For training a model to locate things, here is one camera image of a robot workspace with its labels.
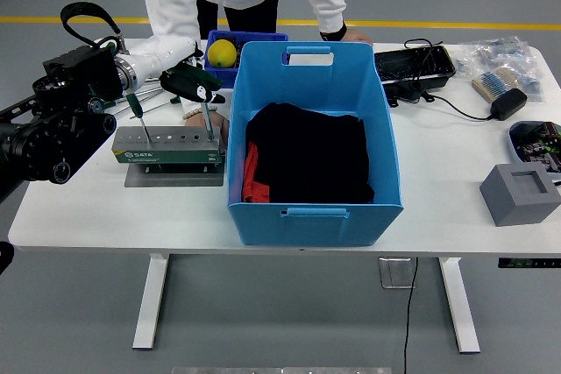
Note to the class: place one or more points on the red cloth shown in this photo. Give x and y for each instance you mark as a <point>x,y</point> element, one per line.
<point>254,181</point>

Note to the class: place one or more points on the black wristband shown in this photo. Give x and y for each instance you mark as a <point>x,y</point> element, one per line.
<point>334,34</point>

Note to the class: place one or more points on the black table control panel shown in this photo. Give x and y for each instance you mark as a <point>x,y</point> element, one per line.
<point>526,263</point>

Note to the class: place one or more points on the person's left forearm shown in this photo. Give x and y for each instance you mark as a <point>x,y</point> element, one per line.
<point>326,2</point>

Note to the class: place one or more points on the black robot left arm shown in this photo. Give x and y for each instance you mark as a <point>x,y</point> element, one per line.
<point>57,129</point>

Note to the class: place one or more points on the bundle of taped resistors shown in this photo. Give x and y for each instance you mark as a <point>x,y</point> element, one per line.
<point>493,82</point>

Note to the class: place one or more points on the yellow lemon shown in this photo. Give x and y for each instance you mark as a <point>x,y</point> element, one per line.
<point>222,54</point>

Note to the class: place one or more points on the black plastic tray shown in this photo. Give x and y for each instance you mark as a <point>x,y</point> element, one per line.
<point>412,63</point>

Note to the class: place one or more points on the small dark blue bin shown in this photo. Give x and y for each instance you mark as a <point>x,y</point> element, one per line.
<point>219,74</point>

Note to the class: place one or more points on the large blue storage box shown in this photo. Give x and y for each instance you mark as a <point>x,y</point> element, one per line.
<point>315,229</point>

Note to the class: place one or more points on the person's right forearm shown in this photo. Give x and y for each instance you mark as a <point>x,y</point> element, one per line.
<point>168,15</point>

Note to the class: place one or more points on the black cloth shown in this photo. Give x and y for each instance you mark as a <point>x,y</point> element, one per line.
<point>307,150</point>

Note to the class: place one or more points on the grey block with square recess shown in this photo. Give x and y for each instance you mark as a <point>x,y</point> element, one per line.
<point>508,203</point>

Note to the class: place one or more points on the person's right hand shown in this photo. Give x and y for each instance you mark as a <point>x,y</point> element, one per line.
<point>215,119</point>

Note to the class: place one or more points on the white table leg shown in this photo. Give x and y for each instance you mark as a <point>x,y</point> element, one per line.
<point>149,304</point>
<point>458,304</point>

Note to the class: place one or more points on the clear bags of components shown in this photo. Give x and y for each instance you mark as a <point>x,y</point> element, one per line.
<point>504,54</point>

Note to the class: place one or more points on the metal floor socket plate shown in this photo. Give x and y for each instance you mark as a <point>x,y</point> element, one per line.
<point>394,273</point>

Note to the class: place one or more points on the black power adapter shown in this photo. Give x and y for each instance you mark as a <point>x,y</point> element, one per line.
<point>508,103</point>

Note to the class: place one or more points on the dark brown box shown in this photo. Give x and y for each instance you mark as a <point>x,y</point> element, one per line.
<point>228,38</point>

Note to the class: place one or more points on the grey green hex key stand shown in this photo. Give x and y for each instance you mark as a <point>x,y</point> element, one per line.
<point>166,157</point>

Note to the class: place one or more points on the light blue tray of parts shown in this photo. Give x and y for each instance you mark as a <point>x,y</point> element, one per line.
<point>534,142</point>

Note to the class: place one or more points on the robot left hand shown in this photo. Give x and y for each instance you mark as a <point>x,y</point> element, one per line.
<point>166,54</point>

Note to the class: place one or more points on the person's left hand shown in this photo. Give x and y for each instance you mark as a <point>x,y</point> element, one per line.
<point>359,37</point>

